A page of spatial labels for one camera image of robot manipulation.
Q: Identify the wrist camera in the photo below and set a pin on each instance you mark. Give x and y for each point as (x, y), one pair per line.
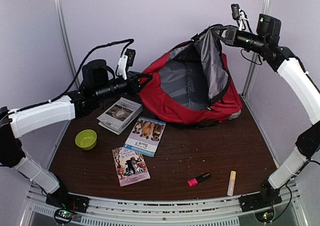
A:
(126, 61)
(240, 17)

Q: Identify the pale yellow highlighter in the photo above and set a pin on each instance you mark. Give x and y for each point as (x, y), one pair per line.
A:
(231, 184)

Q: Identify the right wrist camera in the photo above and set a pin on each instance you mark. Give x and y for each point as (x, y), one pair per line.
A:
(240, 17)

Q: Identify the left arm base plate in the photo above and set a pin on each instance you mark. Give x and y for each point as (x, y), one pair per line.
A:
(74, 203)

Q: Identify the lime green bowl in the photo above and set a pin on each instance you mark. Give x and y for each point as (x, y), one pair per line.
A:
(86, 139)

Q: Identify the pale blue ceramic bowl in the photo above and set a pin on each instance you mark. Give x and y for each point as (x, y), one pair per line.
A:
(234, 115)

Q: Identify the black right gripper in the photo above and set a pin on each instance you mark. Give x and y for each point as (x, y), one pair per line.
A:
(230, 37)

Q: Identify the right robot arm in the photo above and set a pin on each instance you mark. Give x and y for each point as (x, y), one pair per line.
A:
(284, 62)

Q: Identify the red student backpack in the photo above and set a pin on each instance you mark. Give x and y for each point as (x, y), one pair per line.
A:
(191, 84)

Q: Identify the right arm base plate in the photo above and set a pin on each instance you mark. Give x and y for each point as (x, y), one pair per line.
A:
(255, 202)

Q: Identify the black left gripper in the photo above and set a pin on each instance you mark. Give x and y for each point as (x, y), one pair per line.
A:
(133, 77)

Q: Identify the left aluminium frame post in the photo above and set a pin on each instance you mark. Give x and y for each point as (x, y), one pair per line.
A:
(64, 34)

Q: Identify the blue dog picture book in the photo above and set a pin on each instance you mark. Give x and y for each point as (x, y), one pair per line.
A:
(145, 136)

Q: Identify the pink illustrated paperback book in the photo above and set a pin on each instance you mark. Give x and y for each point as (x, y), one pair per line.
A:
(130, 166)

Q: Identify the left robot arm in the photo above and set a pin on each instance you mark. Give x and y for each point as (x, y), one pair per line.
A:
(99, 84)

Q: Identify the grey white hardcover book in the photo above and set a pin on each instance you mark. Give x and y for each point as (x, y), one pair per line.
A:
(119, 115)

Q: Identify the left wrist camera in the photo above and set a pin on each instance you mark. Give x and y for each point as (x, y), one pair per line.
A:
(126, 61)

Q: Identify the front aluminium rail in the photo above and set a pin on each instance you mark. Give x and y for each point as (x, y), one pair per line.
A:
(224, 211)

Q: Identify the pink black highlighter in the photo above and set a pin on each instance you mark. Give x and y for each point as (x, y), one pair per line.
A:
(199, 179)

